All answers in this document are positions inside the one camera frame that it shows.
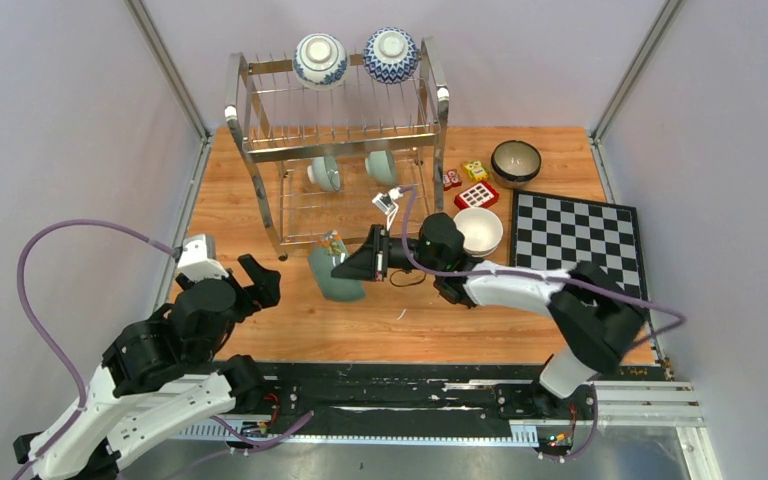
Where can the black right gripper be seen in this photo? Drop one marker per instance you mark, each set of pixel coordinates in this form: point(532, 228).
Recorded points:
point(367, 264)

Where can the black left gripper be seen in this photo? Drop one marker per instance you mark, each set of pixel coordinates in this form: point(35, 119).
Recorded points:
point(264, 292)

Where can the steel two-tier dish rack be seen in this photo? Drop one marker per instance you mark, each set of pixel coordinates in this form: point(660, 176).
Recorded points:
point(279, 126)

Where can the cream bowl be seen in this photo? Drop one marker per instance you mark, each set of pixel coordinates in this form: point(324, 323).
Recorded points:
point(483, 252)
point(480, 227)

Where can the pink brown bowl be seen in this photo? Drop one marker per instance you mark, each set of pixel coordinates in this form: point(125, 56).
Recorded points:
point(516, 183)

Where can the dark blue floral bowl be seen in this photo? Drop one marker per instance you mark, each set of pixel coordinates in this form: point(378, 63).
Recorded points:
point(516, 158)

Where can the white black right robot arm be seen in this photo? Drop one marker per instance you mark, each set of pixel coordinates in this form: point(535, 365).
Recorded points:
point(597, 320)

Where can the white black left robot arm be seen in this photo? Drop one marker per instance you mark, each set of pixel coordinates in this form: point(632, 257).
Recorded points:
point(158, 377)

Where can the small celadon cup right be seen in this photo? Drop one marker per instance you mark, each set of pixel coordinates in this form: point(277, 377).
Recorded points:
point(380, 166)

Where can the small celadon cup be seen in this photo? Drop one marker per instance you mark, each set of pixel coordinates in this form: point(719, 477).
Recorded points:
point(323, 172)
point(380, 166)

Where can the small celadon cup left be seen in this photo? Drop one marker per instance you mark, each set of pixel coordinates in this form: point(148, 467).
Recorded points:
point(323, 172)

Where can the red owl toy block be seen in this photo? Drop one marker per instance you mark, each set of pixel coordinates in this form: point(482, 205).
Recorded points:
point(451, 179)

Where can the red calculator toy block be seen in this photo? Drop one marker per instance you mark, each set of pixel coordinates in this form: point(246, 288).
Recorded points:
point(479, 195)

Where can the yellow owl toy block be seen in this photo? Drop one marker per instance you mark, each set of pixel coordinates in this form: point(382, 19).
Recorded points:
point(475, 171)

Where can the black white checkerboard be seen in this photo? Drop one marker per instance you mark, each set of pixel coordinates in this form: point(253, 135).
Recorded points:
point(555, 232)

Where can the white blue floral bowl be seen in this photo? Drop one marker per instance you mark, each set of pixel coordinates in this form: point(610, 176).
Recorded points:
point(320, 62)

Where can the blue white patterned bowl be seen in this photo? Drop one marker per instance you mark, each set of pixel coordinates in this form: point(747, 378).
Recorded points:
point(390, 56)

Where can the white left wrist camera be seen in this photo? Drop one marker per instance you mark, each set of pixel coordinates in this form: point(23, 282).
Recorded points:
point(197, 260)

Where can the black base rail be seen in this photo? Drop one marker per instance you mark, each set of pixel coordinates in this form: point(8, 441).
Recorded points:
point(447, 405)

